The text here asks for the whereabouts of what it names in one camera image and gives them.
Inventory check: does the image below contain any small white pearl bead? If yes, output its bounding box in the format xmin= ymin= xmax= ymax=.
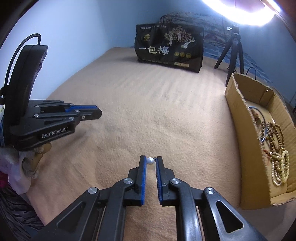
xmin=147 ymin=157 xmax=155 ymax=165

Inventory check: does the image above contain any dark blue bangle ring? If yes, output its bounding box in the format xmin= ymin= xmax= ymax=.
xmin=248 ymin=105 xmax=270 ymax=142

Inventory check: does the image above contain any yellow bead bracelet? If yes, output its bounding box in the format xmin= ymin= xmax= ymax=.
xmin=276 ymin=150 xmax=290 ymax=182

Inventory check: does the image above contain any brown wooden bead necklace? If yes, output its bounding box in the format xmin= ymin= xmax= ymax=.
xmin=250 ymin=108 xmax=286 ymax=163

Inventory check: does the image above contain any gloved left hand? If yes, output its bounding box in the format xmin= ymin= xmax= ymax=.
xmin=18 ymin=142 xmax=52 ymax=179

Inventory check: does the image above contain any cardboard box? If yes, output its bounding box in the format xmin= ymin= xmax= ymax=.
xmin=225 ymin=73 xmax=295 ymax=210

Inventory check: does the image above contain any tan blanket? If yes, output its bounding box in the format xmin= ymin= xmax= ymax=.
xmin=27 ymin=48 xmax=241 ymax=225

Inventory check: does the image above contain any black printed snack bag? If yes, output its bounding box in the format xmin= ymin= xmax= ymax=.
xmin=134 ymin=23 xmax=204 ymax=73

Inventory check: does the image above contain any black tripod stand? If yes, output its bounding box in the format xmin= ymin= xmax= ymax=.
xmin=214 ymin=26 xmax=244 ymax=86

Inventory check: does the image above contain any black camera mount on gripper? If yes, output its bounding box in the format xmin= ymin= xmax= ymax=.
xmin=1 ymin=33 xmax=48 ymax=126

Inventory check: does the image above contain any white ring light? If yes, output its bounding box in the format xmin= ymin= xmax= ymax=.
xmin=203 ymin=0 xmax=281 ymax=27

